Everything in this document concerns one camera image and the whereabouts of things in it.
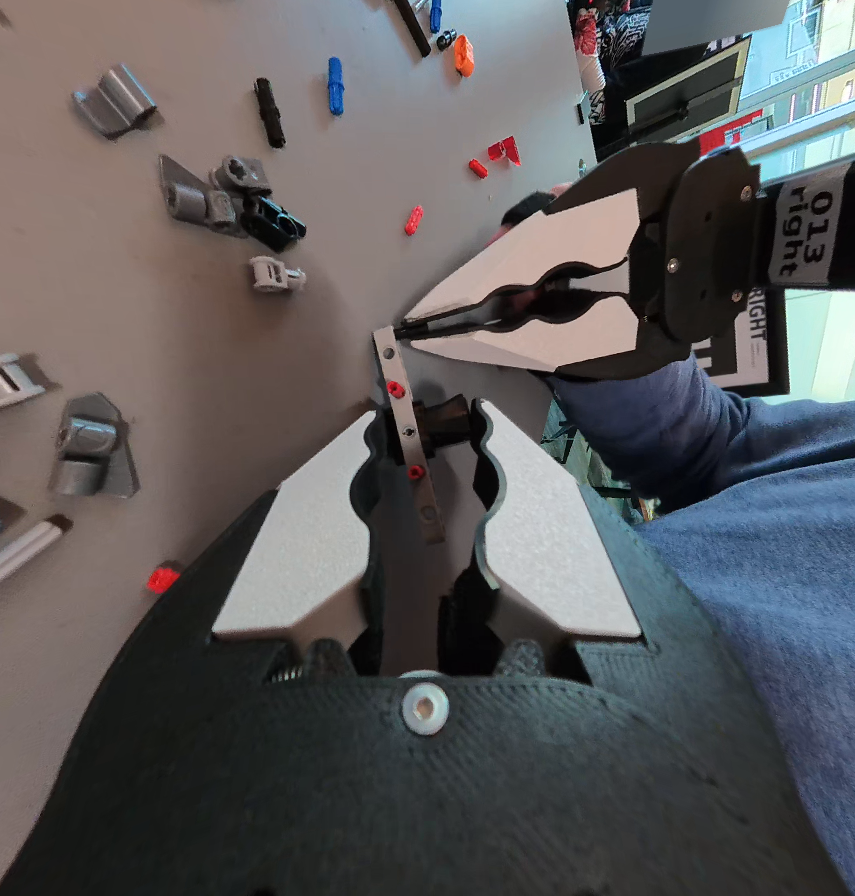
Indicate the short red lego pin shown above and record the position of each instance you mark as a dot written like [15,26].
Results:
[395,388]
[414,220]
[162,577]

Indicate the person's right forearm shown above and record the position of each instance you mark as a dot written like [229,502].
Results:
[666,420]

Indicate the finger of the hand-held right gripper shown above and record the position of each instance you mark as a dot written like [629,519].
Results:
[568,238]
[568,329]

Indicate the transparent red lego piece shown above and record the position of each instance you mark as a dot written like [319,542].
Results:
[508,149]
[478,168]

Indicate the person's blue clothing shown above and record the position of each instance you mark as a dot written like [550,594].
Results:
[778,672]

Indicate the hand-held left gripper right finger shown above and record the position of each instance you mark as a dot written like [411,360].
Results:
[561,553]

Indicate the person's right hand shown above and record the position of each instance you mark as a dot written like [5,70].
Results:
[558,189]

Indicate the blue lego pin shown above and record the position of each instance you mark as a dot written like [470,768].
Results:
[335,84]

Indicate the long light grey lego beam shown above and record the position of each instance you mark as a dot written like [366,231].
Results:
[431,511]

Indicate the small light grey lego connector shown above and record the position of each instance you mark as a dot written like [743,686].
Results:
[274,275]

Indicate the grey double lego connector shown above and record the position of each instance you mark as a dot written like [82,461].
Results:
[113,101]

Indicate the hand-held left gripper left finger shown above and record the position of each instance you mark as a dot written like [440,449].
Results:
[302,553]

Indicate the orange lego piece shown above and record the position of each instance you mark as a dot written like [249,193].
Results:
[464,56]

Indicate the red lego axle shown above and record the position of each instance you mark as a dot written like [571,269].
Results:
[415,472]

